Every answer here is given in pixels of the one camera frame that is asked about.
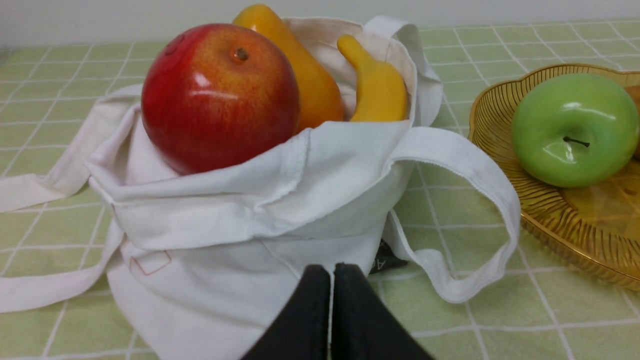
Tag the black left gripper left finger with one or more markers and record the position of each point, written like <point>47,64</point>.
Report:
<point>301,329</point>

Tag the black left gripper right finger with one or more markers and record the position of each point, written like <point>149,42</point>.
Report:
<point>362,326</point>

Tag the red apple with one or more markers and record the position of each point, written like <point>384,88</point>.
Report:
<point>217,96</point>

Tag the white cloth bag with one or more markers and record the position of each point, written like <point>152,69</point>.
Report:
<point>201,265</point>

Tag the orange yellow pear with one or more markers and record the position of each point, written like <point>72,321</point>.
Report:
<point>320,97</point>

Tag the yellow banana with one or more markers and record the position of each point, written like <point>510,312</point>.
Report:
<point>381,94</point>

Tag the green apple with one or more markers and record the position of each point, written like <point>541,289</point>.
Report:
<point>575,130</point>

